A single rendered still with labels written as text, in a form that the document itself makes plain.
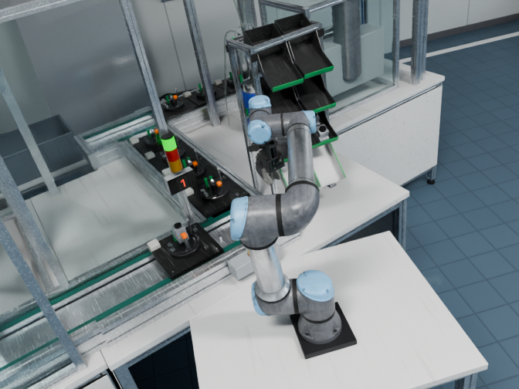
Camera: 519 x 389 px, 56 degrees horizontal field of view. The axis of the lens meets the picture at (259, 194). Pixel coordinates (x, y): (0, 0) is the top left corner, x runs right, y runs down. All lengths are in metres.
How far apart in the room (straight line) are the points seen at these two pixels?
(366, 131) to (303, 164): 1.78
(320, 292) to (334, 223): 0.68
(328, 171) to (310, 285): 0.79
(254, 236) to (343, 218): 0.99
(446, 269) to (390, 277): 1.31
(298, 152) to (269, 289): 0.44
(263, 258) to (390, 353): 0.58
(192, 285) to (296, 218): 0.79
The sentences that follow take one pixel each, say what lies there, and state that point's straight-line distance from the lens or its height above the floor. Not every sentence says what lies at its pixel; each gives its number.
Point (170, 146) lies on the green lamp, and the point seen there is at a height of 1.38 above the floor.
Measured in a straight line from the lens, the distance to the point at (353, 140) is 3.10.
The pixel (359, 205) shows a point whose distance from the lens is 2.31.
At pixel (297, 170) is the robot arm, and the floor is 1.52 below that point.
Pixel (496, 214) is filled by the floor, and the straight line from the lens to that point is 3.72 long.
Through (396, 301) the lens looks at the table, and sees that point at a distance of 1.89.
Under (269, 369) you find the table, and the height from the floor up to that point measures 0.86.
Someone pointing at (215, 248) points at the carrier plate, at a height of 0.97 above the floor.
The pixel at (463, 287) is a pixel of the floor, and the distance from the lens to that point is 3.17.
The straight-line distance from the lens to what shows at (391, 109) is 3.26.
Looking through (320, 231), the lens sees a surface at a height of 0.86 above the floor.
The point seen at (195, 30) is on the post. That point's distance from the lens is 2.97.
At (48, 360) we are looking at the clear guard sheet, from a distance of 1.89.
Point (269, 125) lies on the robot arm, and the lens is 1.58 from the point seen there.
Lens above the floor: 2.27
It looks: 35 degrees down
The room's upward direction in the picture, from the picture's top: 10 degrees counter-clockwise
